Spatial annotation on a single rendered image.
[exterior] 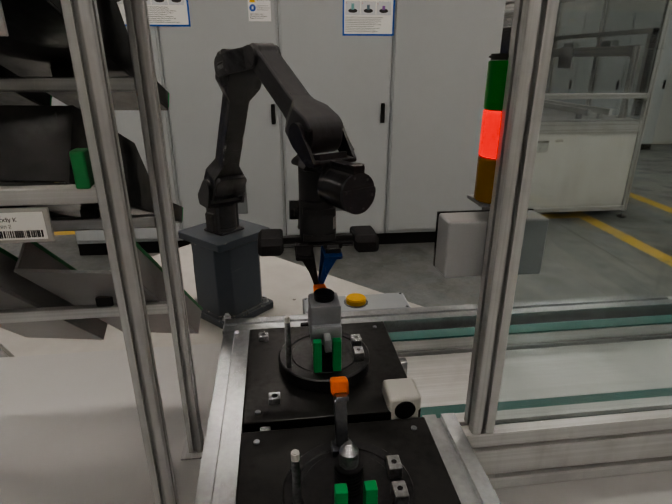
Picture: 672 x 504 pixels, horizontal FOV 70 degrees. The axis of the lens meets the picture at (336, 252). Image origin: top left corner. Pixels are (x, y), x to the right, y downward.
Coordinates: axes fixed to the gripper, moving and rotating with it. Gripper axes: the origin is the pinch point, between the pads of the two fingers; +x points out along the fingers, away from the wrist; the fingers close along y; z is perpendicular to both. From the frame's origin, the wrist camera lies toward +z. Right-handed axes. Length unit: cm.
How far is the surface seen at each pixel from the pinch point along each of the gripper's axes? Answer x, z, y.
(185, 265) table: 24, 61, 33
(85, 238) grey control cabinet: 98, 292, 153
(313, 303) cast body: 0.6, -10.0, 1.6
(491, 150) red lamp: -23.0, -21.4, -17.1
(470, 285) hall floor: 111, 207, -120
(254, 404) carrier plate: 12.1, -16.9, 10.4
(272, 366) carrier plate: 12.2, -8.3, 7.9
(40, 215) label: -20.0, -30.2, 25.6
